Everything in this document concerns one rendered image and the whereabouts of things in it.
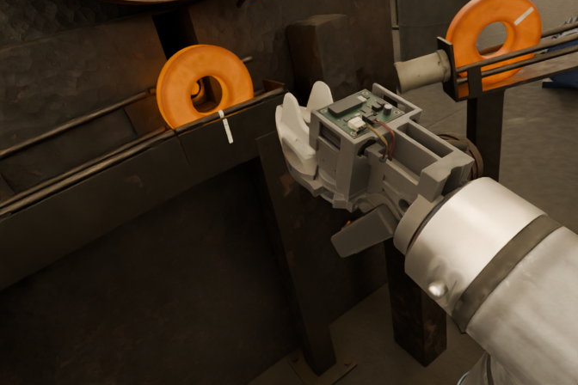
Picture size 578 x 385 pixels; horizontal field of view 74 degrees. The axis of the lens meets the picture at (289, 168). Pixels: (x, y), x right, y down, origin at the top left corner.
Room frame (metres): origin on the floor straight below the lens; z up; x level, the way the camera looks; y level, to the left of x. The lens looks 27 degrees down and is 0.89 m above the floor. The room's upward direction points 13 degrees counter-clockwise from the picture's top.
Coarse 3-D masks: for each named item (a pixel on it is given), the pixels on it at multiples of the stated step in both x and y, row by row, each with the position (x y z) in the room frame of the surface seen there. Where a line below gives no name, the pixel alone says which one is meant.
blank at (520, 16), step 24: (480, 0) 0.66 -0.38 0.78; (504, 0) 0.65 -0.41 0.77; (528, 0) 0.65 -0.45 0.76; (456, 24) 0.67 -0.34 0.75; (480, 24) 0.66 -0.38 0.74; (504, 24) 0.68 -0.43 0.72; (528, 24) 0.65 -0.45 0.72; (456, 48) 0.66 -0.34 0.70; (504, 48) 0.67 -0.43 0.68; (504, 72) 0.65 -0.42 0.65
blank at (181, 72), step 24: (192, 48) 0.60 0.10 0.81; (216, 48) 0.61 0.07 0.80; (168, 72) 0.58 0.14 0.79; (192, 72) 0.59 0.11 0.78; (216, 72) 0.61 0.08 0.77; (240, 72) 0.63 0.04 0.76; (168, 96) 0.57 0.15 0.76; (240, 96) 0.62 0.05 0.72; (168, 120) 0.57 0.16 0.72; (192, 120) 0.58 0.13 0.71
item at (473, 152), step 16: (480, 160) 0.63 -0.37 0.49; (480, 176) 0.63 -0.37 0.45; (384, 240) 0.64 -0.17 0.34; (400, 256) 0.60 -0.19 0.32; (400, 272) 0.60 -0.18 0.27; (400, 288) 0.61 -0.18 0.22; (416, 288) 0.57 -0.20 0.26; (400, 304) 0.61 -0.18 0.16; (416, 304) 0.57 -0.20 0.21; (432, 304) 0.57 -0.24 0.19; (400, 320) 0.62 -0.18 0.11; (416, 320) 0.57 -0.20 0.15; (432, 320) 0.57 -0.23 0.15; (400, 336) 0.62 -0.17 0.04; (416, 336) 0.57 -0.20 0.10; (432, 336) 0.57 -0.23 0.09; (416, 352) 0.58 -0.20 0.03; (432, 352) 0.57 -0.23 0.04
